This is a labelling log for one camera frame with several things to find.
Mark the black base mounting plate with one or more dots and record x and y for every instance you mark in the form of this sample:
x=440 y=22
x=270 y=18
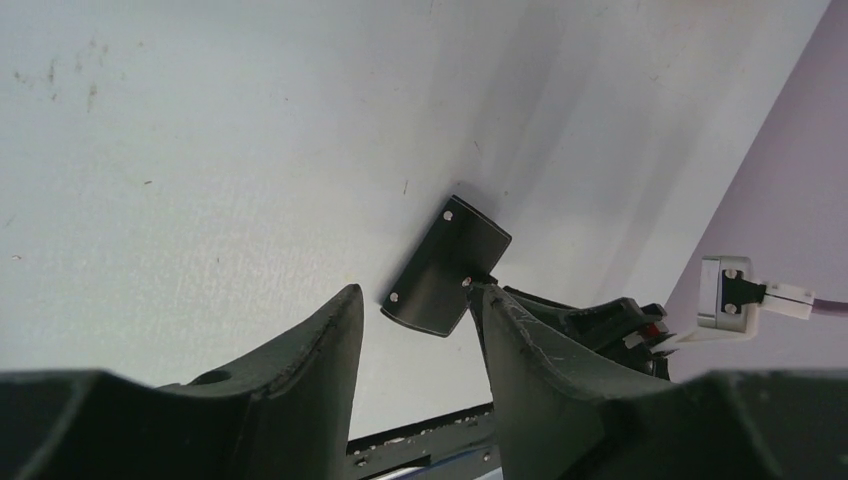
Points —
x=458 y=445

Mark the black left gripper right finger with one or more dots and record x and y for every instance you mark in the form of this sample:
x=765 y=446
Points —
x=562 y=411

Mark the black leather card holder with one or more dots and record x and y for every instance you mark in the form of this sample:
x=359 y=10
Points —
x=461 y=246

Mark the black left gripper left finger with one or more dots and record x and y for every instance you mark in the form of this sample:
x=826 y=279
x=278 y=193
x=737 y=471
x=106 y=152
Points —
x=281 y=411

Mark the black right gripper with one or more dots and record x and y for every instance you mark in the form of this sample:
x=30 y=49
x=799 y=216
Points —
x=620 y=330

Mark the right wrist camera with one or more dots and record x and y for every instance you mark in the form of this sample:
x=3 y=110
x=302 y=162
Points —
x=730 y=298

